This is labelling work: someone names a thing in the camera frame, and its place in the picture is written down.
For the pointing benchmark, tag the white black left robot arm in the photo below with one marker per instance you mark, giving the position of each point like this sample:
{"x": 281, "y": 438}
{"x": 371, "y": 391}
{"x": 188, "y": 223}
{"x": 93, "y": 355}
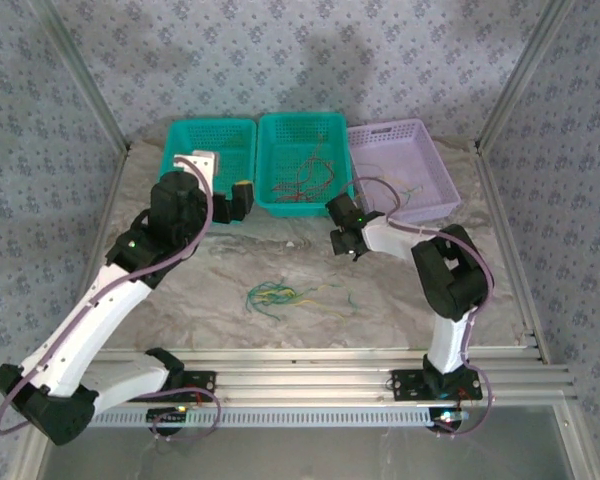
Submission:
{"x": 90, "y": 330}

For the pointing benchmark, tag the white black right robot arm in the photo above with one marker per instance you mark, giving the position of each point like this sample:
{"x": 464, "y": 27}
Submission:
{"x": 390, "y": 240}

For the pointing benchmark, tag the teal plastic basket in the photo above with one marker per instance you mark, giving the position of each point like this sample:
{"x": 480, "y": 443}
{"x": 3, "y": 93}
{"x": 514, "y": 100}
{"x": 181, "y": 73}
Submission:
{"x": 235, "y": 150}
{"x": 280, "y": 150}

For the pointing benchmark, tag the lilac plastic basket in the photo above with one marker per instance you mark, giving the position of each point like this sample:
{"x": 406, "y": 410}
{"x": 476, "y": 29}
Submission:
{"x": 400, "y": 150}

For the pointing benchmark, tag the marble pattern table cover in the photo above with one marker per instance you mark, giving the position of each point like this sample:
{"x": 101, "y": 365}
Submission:
{"x": 305, "y": 335}

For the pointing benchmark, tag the black controller board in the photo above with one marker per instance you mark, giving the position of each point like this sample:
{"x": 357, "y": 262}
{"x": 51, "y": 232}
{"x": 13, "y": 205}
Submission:
{"x": 447, "y": 417}
{"x": 167, "y": 417}

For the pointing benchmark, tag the grey metal panel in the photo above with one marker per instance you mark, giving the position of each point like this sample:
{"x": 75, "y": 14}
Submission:
{"x": 305, "y": 455}

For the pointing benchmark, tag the aluminium mounting rail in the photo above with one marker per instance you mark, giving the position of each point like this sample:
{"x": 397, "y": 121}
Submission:
{"x": 305, "y": 380}

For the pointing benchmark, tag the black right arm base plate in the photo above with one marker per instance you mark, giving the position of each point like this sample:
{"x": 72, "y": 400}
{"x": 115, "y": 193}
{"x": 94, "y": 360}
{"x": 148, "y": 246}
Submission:
{"x": 405, "y": 385}

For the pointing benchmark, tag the aluminium side rail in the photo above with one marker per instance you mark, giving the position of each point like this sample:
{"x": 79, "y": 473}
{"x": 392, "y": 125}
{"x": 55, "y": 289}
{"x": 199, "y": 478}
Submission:
{"x": 500, "y": 215}

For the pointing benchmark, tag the aluminium frame post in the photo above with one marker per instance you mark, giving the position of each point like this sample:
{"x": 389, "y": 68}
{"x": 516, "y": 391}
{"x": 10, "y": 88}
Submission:
{"x": 521, "y": 75}
{"x": 87, "y": 75}

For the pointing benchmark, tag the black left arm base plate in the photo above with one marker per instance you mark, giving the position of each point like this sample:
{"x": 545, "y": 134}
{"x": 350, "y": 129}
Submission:
{"x": 205, "y": 382}

